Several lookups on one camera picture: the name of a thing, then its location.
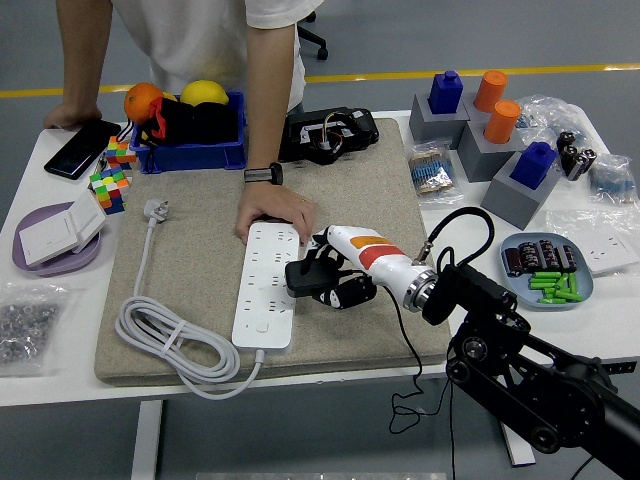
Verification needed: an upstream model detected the person's right hand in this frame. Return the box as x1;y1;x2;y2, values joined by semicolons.
43;101;104;133

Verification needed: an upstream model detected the person's left hand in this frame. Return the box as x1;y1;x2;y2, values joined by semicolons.
234;182;318;246

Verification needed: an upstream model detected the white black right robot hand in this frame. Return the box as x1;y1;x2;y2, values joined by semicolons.
298;224;435;311

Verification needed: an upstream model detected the black plug with cord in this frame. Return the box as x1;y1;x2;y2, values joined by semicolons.
284;257;456;480

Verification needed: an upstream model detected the white power strip with cable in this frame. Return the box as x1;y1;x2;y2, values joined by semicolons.
114;198;302;400

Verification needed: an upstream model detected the black wristwatch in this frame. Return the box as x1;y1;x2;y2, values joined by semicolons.
243;162;285;186

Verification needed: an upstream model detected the black smartphone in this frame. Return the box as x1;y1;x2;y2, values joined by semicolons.
43;119;123;180

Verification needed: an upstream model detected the colourful puzzle cube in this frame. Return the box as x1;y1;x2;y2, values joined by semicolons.
105;135;137;171
88;166;130;216

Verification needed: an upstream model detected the orange fruit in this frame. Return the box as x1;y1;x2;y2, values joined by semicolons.
123;82;165;125

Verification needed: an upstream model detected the grey-brown mat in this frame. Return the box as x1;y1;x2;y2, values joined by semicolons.
93;117;454;387

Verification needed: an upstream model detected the blue plastic bin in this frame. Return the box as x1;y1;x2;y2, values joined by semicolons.
130;91;250;175

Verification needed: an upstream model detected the yellow lemon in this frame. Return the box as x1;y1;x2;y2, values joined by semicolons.
179;79;230;107

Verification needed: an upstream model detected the grey block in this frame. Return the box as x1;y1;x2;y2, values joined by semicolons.
480;149;562;232
455;119;527;184
462;92;501;124
408;93;471;150

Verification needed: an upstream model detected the blue-grey plate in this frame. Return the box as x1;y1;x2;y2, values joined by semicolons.
500;231;595;312

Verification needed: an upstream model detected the purple plate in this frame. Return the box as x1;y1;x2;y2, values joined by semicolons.
12;202;104;278

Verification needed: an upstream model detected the black office chair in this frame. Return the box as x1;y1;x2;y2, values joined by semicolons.
296;10;330;62

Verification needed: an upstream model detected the blue square peg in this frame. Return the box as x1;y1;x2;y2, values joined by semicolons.
427;69;464;115
508;141;558;191

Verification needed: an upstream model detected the clear plastic bag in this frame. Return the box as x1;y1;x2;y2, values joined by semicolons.
543;205;640;279

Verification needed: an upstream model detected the orange cylinder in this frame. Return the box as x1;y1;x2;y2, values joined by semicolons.
483;99;523;145
472;69;509;114

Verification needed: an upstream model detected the clear bag of metal nuts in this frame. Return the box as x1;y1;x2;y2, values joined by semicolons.
0;282;69;377

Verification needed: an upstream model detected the clear bag of components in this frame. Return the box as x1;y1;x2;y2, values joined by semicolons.
514;94;599;151

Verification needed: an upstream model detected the white table leg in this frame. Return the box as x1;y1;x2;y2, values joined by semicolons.
492;414;537;467
130;399;164;480

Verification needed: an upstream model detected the clear bag of blue resistors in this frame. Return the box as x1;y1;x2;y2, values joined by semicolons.
587;153;639;206

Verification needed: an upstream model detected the black table control panel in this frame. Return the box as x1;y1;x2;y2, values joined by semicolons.
597;359;640;375

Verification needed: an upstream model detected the white wall switch panel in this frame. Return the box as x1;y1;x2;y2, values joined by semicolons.
67;189;109;254
18;209;81;267

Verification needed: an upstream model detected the black red drawstring pouch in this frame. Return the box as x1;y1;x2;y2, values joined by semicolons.
119;96;240;171

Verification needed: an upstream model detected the black electronic device with wires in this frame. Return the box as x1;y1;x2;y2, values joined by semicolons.
278;106;380;165

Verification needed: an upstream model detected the thin black floor cable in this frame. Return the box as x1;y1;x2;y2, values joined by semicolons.
569;454;596;480

